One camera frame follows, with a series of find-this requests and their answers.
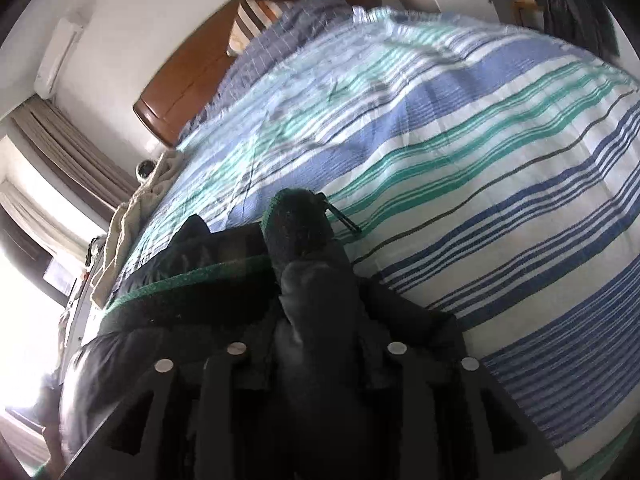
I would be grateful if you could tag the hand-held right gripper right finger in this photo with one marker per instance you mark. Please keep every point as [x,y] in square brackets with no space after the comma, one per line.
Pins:
[415,385]

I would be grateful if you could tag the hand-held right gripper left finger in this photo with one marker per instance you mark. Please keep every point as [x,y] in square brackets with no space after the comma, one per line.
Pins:
[220,385]

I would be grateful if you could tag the black puffer jacket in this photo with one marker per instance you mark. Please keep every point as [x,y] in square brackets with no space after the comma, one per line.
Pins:
[310,285]

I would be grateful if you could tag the white window cabinet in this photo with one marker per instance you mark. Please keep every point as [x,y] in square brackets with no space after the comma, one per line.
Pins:
[82,320]

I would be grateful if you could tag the cream blanket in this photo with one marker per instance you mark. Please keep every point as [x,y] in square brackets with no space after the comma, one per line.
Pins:
[125,225]

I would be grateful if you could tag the bed with striped sheet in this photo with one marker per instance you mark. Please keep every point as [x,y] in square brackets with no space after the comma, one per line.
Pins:
[500,185]

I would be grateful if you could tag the small white fan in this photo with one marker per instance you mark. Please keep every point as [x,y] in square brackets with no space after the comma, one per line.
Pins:
[145,169]

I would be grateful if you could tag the white sheer curtain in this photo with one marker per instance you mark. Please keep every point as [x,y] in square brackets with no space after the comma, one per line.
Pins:
[40,215]

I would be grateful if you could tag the grey curtain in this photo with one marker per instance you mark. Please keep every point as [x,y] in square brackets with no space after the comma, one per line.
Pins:
[75,155]

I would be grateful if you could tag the wooden headboard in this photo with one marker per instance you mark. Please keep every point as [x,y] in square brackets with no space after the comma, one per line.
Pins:
[200,75]

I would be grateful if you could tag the blue plaid pillow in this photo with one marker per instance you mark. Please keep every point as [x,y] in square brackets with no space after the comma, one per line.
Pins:
[280,55]

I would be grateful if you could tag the white air conditioner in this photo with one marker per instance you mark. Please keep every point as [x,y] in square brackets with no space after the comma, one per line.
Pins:
[57,57]

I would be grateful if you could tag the brown striped pillow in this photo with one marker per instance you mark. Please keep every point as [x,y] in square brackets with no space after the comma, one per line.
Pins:
[255,20]

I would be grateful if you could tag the wooden chair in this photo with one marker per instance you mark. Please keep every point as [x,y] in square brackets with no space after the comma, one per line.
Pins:
[529,7]

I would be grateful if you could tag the dark garment on chair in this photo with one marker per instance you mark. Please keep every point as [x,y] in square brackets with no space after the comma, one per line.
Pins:
[575,5]

